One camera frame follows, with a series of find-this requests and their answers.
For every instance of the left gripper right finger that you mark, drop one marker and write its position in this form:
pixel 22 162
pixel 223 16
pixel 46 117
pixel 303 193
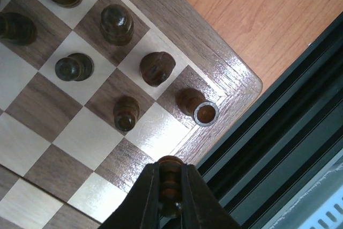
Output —
pixel 200 209

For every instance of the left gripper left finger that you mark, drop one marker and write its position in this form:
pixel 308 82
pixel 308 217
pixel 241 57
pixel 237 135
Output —
pixel 140 208

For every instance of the dark pawn six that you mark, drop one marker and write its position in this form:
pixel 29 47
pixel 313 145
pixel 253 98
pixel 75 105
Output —
pixel 170 190

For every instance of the dark pawn five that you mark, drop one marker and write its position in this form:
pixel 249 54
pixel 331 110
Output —
pixel 126 113

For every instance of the dark rook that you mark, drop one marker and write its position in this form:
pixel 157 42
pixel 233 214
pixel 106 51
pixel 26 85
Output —
pixel 194 104

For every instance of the dark knight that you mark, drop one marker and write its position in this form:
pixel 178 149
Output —
pixel 156 67

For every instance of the dark pawn one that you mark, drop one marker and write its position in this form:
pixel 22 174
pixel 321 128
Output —
pixel 75 67

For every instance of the dark bishop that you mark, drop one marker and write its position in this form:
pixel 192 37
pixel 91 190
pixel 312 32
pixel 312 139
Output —
pixel 116 25

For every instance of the dark pawn two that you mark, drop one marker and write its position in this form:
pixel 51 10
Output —
pixel 17 29

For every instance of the wooden chess board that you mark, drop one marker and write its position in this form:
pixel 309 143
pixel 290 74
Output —
pixel 64 164

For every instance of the black aluminium frame base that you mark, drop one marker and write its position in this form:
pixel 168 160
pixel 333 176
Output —
pixel 284 139

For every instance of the light blue cable duct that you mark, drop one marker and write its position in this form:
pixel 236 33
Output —
pixel 328 215

